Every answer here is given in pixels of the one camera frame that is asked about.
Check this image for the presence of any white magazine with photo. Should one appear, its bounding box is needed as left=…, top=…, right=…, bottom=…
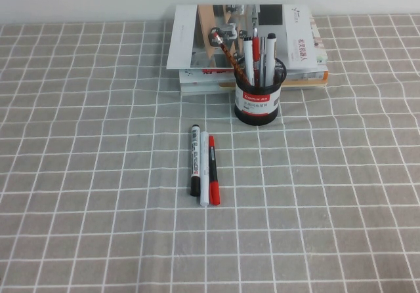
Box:
left=166, top=3, right=319, bottom=70

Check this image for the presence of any white pen with clip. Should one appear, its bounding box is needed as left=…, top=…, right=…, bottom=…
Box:
left=243, top=36, right=256, bottom=87

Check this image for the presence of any grey metal pen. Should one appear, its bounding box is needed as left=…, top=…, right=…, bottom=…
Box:
left=259, top=36, right=267, bottom=88

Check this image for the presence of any white marker with black cap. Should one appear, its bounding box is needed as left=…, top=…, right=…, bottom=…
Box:
left=264, top=32, right=278, bottom=88

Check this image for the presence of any red brown patterned pencil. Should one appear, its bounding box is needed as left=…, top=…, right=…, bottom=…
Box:
left=212, top=33, right=251, bottom=87

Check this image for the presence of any black capped labelled marker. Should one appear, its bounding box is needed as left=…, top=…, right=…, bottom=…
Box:
left=189, top=123, right=202, bottom=197

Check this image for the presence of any white book with red print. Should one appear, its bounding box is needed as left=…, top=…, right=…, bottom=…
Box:
left=178, top=14, right=329, bottom=85

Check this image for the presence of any black mesh pen holder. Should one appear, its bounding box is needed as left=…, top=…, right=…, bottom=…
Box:
left=234, top=56, right=287, bottom=130

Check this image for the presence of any orange edged book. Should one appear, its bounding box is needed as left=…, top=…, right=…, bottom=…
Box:
left=182, top=71, right=329, bottom=90

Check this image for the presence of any slim red black pen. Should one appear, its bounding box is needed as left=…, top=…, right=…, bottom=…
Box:
left=208, top=134, right=222, bottom=206

